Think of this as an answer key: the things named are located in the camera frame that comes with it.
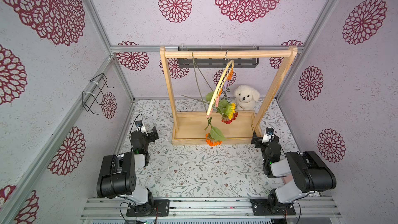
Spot aluminium front rail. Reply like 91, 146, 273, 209
80, 197, 342, 220

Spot orange artificial flower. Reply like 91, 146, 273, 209
191, 52, 222, 147

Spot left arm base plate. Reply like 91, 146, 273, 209
126, 199, 170, 217

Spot black wire wall rack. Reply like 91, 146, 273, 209
81, 73, 114, 115

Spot white plush dog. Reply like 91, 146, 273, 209
234, 85, 260, 111

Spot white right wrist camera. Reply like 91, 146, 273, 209
262, 127, 279, 144

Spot wooden clothes rack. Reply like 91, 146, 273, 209
160, 46, 298, 145

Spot purple clothes peg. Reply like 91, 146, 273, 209
222, 79, 228, 87

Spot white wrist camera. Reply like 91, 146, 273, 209
262, 127, 279, 144
134, 120, 147, 133

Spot yellow clip hanger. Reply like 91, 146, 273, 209
206, 50, 234, 115

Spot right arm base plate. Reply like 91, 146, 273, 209
250, 199, 296, 216

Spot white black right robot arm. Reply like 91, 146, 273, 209
251, 128, 337, 209

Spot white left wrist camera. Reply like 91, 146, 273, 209
134, 120, 147, 133

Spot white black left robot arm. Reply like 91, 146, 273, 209
96, 124, 159, 208

